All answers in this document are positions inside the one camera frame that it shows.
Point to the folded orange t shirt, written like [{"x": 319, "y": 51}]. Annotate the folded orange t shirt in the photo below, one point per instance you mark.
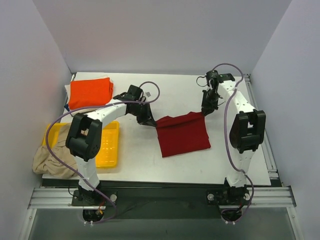
[{"x": 90, "y": 93}]

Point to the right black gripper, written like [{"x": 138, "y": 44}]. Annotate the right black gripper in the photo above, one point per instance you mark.
[{"x": 208, "y": 104}]

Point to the folded navy t shirt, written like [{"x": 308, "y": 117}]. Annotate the folded navy t shirt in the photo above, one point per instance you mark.
[{"x": 66, "y": 107}]

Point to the aluminium frame rail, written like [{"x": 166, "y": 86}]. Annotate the aluminium frame rail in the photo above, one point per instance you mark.
[{"x": 61, "y": 198}]

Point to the dark red t shirt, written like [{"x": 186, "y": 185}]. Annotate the dark red t shirt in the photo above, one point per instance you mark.
[{"x": 182, "y": 134}]

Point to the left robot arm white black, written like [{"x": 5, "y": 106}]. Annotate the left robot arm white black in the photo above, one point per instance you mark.
[{"x": 85, "y": 133}]

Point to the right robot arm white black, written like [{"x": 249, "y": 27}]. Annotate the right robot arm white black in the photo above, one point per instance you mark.
[{"x": 243, "y": 127}]

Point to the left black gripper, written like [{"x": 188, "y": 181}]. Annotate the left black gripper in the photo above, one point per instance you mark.
[{"x": 144, "y": 116}]

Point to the crumpled beige t shirt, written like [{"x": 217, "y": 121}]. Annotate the crumpled beige t shirt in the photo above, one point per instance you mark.
[{"x": 45, "y": 163}]

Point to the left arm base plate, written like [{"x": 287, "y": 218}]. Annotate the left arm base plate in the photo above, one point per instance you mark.
[{"x": 91, "y": 199}]

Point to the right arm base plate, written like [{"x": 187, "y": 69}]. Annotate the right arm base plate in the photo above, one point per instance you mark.
[{"x": 228, "y": 196}]

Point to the yellow plastic tray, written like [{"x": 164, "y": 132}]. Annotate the yellow plastic tray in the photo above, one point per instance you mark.
[{"x": 107, "y": 156}]

